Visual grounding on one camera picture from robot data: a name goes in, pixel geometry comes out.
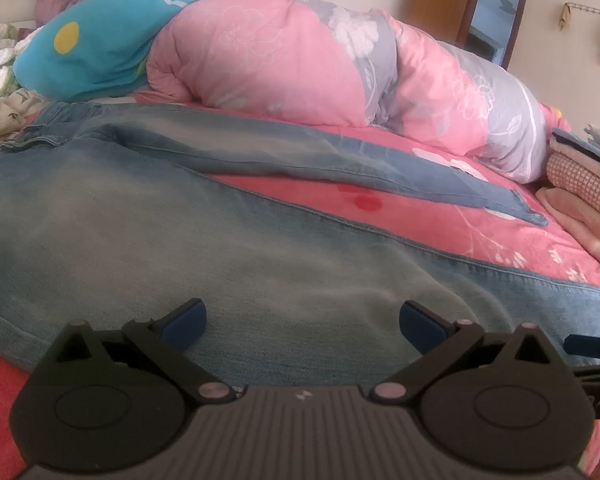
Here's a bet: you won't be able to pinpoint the beige garment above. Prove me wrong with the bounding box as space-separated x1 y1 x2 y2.
0 88 48 143

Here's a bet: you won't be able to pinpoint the red floral bed blanket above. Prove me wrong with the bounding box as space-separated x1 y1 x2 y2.
0 91 600 480

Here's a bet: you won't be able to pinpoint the stack of folded pink clothes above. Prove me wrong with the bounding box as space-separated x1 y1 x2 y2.
536 126 600 263

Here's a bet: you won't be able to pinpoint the pink floral duvet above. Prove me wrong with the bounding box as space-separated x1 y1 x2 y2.
146 0 566 183

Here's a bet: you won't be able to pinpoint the blue denim jeans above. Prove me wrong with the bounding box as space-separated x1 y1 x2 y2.
0 101 600 391

